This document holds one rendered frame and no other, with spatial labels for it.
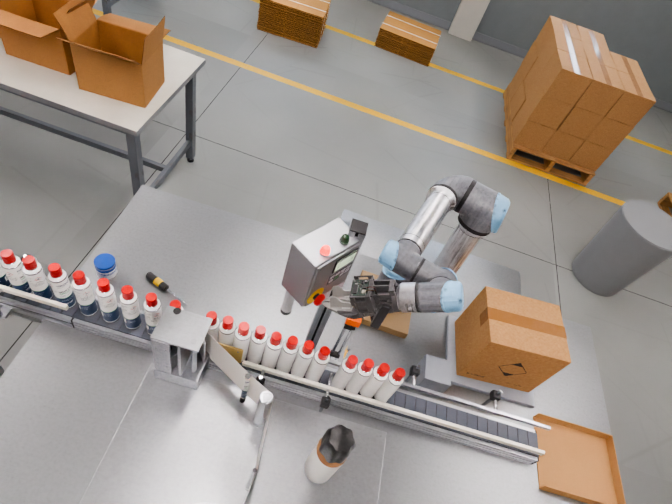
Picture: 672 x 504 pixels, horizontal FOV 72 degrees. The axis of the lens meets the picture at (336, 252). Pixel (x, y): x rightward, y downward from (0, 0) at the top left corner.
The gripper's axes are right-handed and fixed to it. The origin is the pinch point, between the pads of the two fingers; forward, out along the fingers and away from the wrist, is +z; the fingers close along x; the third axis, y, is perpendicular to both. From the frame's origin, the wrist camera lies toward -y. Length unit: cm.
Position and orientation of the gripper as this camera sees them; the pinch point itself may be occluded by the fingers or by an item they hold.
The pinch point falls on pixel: (327, 304)
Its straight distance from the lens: 125.7
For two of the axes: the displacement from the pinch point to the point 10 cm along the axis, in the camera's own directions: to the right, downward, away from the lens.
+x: -1.9, 7.3, -6.6
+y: -2.7, -6.8, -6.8
